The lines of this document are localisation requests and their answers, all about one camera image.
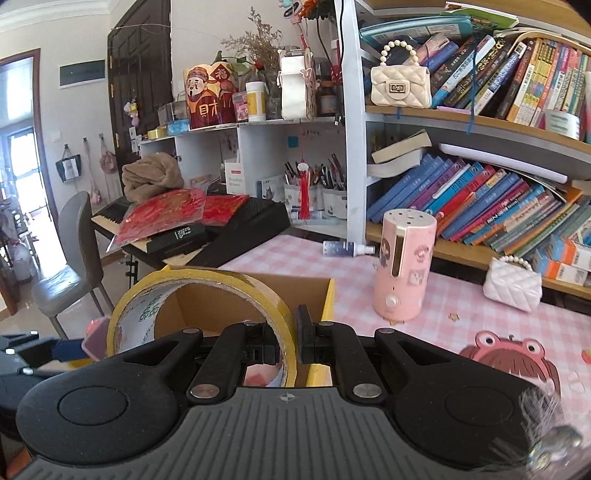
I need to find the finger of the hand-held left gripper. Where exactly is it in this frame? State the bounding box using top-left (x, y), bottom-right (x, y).
top-left (21, 339), bottom-right (89, 371)

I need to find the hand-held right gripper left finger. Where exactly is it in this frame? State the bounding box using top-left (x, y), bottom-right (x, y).
top-left (111, 322), bottom-right (278, 403)

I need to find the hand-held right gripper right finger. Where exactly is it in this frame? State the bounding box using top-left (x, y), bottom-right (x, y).
top-left (295, 305), bottom-right (467, 403)

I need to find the pink purple small toy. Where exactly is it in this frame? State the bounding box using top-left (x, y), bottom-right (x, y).
top-left (82, 318), bottom-right (112, 360)

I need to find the cardboard box with yellow rim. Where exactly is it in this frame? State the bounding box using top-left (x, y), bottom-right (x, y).
top-left (154, 265), bottom-right (336, 389)

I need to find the yellow tape roll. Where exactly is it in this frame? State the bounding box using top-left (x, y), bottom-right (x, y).
top-left (107, 267), bottom-right (299, 389)

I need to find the grey chair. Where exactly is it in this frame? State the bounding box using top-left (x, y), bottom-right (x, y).
top-left (31, 191), bottom-right (116, 340)

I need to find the small spray bottle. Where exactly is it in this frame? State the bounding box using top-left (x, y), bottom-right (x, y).
top-left (322, 240), bottom-right (376, 258)

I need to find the keyboard stand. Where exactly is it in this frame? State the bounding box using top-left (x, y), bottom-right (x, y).
top-left (124, 251), bottom-right (142, 297)

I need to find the pink cartoon humidifier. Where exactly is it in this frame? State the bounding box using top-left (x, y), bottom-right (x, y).
top-left (373, 209), bottom-right (438, 322)

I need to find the black slim box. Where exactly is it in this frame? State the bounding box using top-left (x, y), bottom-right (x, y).
top-left (145, 224), bottom-right (209, 255)

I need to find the black electric keyboard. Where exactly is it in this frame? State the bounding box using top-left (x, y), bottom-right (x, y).
top-left (91, 196), bottom-right (292, 269)

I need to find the white pen holder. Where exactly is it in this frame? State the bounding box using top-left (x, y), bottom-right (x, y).
top-left (283, 182), bottom-right (319, 219)
top-left (321, 187), bottom-right (348, 220)

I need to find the red tassel ornament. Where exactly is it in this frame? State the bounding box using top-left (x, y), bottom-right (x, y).
top-left (295, 161), bottom-right (314, 222)

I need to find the small red paper sheet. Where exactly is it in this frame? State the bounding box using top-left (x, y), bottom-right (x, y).
top-left (203, 195), bottom-right (250, 227)

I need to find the cat picture card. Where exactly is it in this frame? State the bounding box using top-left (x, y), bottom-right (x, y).
top-left (257, 174), bottom-right (287, 204)

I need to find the red plastic packet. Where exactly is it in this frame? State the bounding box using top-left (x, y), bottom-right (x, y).
top-left (111, 188), bottom-right (207, 246)

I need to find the pink checkered desk mat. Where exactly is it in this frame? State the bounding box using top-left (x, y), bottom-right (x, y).
top-left (222, 234), bottom-right (591, 416)

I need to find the bunch of pens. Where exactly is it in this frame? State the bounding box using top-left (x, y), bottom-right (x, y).
top-left (283, 154), bottom-right (347, 191)

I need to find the white straws box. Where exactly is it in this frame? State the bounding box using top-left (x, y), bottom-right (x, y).
top-left (225, 159), bottom-right (250, 196)

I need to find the black white tote bag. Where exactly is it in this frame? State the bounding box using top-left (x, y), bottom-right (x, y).
top-left (55, 144), bottom-right (82, 184)

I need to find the brown towel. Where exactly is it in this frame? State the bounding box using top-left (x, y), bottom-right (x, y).
top-left (121, 153), bottom-right (185, 204)

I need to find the pink hanging bag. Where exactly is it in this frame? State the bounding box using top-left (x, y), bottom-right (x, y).
top-left (99, 134), bottom-right (119, 174)

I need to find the white cubby shelf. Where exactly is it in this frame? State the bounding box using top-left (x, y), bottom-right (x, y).
top-left (139, 117), bottom-right (352, 228)

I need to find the wooden bookshelf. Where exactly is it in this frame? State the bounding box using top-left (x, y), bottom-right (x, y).
top-left (335, 0), bottom-right (591, 302)

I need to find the white quilted handbag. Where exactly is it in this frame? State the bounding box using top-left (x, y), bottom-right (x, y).
top-left (482, 255), bottom-right (544, 313)

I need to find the row of blue red books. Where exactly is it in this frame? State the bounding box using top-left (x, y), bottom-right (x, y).
top-left (369, 152), bottom-right (583, 260)

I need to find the white jar yellow label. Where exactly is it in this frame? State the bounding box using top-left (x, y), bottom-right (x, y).
top-left (245, 81), bottom-right (269, 123)

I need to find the white paper bag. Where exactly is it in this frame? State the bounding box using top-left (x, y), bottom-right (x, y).
top-left (277, 48), bottom-right (319, 121)

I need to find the red cartoon figure tin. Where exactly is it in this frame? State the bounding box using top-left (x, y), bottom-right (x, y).
top-left (184, 63), bottom-right (238, 130)

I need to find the white tube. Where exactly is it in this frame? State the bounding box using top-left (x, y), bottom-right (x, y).
top-left (438, 143), bottom-right (569, 184)

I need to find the stack of orange blue boxes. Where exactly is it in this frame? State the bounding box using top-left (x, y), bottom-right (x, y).
top-left (531, 233), bottom-right (591, 288)

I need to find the dark brown door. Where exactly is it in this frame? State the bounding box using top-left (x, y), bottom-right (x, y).
top-left (107, 0), bottom-right (173, 195)

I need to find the dried flower bunch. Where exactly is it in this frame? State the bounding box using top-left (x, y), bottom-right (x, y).
top-left (222, 7), bottom-right (283, 62)

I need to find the teal zip pouch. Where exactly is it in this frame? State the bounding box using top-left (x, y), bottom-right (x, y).
top-left (359, 15), bottom-right (474, 47)

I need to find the white teal cup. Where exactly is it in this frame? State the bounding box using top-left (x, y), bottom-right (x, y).
top-left (545, 109), bottom-right (582, 140)

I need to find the row of books on shelf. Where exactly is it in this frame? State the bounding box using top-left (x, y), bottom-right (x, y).
top-left (431, 30), bottom-right (591, 145)

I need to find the long-strap pink bag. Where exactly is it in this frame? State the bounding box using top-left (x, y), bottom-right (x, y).
top-left (83, 137), bottom-right (103, 206)

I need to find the cream quilted pearl-handle handbag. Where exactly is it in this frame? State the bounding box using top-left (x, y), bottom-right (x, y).
top-left (370, 41), bottom-right (433, 110)

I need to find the green wall panel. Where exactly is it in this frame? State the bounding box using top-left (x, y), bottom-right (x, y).
top-left (59, 59), bottom-right (106, 89)

